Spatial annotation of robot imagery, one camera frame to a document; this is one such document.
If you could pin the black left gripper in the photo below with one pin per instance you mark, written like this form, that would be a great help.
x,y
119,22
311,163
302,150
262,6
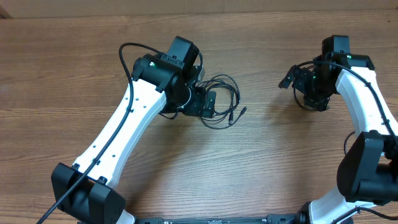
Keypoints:
x,y
196,107

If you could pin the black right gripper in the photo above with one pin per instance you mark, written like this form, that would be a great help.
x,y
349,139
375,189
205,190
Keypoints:
x,y
297,78

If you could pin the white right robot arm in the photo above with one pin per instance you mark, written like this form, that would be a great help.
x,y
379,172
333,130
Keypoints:
x,y
367,175

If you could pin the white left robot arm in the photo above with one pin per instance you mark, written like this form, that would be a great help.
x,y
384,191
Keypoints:
x,y
158,83

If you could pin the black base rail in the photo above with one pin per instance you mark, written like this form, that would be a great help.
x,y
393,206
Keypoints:
x,y
214,220

